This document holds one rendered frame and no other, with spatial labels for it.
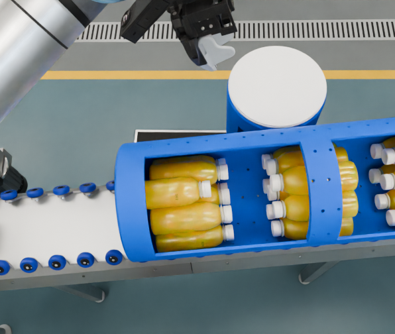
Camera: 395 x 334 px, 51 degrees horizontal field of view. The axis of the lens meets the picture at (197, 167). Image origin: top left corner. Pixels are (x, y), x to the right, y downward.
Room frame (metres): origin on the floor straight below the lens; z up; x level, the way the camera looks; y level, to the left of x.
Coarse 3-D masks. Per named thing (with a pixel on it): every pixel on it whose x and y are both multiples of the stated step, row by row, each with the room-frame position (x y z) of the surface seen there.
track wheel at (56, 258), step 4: (52, 256) 0.27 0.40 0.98; (56, 256) 0.27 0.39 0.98; (60, 256) 0.27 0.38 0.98; (48, 260) 0.26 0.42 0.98; (52, 260) 0.26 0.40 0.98; (56, 260) 0.26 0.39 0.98; (60, 260) 0.26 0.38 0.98; (64, 260) 0.26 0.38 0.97; (48, 264) 0.25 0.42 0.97; (52, 264) 0.25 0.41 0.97; (56, 264) 0.25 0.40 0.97; (60, 264) 0.25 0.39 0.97; (64, 264) 0.25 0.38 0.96; (52, 268) 0.24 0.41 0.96; (56, 268) 0.24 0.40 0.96; (60, 268) 0.24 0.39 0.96
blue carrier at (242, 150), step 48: (144, 144) 0.44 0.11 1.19; (192, 144) 0.42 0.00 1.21; (240, 144) 0.39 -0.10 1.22; (288, 144) 0.38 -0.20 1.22; (336, 144) 0.44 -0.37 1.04; (144, 192) 0.31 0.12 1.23; (240, 192) 0.38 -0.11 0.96; (336, 192) 0.26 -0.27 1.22; (384, 192) 0.32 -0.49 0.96; (144, 240) 0.23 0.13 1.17; (240, 240) 0.24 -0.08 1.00; (288, 240) 0.22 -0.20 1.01; (336, 240) 0.18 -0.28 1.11
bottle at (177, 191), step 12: (156, 180) 0.36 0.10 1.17; (168, 180) 0.36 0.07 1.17; (180, 180) 0.35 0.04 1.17; (192, 180) 0.35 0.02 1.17; (156, 192) 0.33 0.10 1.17; (168, 192) 0.33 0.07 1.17; (180, 192) 0.32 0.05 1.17; (192, 192) 0.32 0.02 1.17; (156, 204) 0.31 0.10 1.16; (168, 204) 0.31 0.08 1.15; (180, 204) 0.30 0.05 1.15
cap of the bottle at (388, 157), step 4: (384, 148) 0.38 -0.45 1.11; (388, 148) 0.38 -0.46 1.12; (384, 152) 0.37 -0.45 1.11; (388, 152) 0.37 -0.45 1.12; (392, 152) 0.36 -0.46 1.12; (384, 156) 0.36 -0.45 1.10; (388, 156) 0.36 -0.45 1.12; (392, 156) 0.36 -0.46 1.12; (384, 160) 0.36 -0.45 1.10; (388, 160) 0.35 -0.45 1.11; (392, 160) 0.35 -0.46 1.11
